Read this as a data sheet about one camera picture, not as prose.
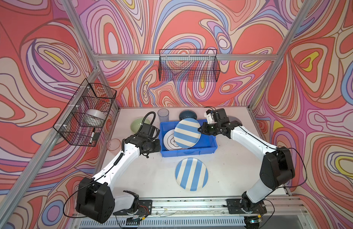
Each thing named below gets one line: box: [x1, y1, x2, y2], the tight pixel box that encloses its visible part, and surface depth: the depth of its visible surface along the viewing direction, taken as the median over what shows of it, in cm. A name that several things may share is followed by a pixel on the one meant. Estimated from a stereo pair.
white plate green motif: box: [163, 128, 183, 151], surface depth 97 cm
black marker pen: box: [89, 127, 96, 144], surface depth 74 cm
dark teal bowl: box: [178, 109, 198, 121], surface depth 111 cm
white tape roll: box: [81, 108, 106, 127], surface depth 73 cm
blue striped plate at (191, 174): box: [175, 157, 209, 192], surface depth 86 cm
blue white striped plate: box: [173, 117, 202, 149], surface depth 92 cm
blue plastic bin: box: [158, 121, 219, 158], surface depth 93 cm
